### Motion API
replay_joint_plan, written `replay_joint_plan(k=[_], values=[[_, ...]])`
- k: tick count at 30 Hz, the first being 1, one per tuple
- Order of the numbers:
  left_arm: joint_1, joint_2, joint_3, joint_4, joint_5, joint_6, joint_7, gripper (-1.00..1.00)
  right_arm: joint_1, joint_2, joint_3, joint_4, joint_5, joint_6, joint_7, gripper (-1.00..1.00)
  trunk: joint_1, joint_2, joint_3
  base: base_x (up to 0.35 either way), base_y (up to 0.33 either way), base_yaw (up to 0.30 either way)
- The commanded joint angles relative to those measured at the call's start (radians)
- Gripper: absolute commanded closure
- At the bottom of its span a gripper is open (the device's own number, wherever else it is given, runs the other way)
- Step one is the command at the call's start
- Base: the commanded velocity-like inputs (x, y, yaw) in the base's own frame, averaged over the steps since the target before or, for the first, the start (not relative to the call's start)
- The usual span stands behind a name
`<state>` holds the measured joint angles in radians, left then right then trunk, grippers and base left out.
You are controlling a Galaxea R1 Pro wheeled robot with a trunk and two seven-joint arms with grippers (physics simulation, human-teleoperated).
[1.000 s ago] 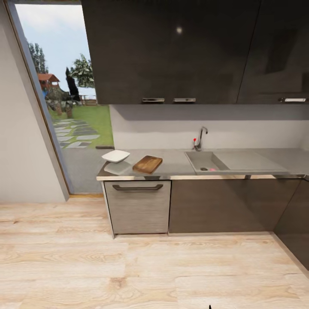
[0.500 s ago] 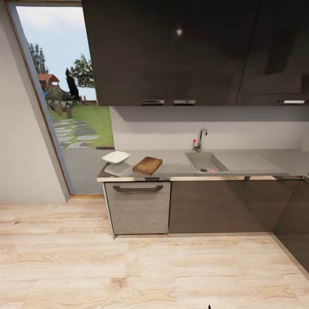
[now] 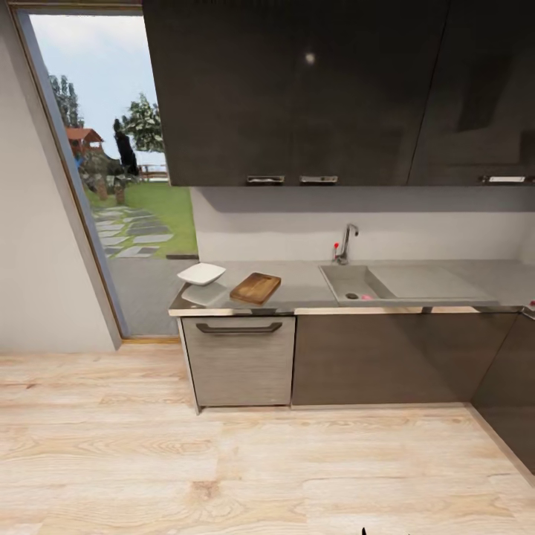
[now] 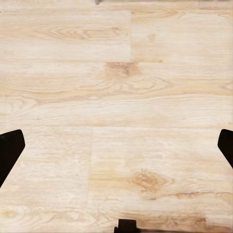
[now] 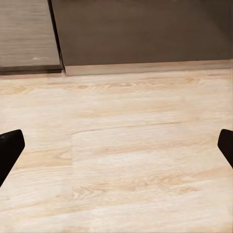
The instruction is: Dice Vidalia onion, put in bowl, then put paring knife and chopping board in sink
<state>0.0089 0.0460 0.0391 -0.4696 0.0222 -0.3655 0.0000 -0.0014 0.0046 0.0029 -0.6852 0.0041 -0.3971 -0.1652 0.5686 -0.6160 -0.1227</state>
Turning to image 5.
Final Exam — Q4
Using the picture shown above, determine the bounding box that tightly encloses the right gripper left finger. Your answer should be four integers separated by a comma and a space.
0, 129, 25, 187

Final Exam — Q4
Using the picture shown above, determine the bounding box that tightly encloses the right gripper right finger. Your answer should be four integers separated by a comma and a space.
217, 129, 233, 168

